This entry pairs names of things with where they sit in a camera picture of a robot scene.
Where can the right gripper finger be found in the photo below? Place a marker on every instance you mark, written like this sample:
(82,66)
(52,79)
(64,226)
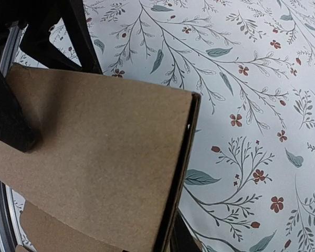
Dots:
(181,238)

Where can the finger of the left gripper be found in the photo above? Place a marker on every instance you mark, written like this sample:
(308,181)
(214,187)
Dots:
(14,128)

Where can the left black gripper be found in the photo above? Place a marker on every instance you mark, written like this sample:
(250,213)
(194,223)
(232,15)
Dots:
(56,33)

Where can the brown cardboard box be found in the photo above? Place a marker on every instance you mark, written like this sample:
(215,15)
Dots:
(110,158)

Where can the floral patterned table mat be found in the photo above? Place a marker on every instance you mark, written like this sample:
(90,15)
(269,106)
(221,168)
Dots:
(251,179)

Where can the aluminium front rail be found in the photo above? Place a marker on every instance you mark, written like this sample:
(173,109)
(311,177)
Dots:
(9,230)

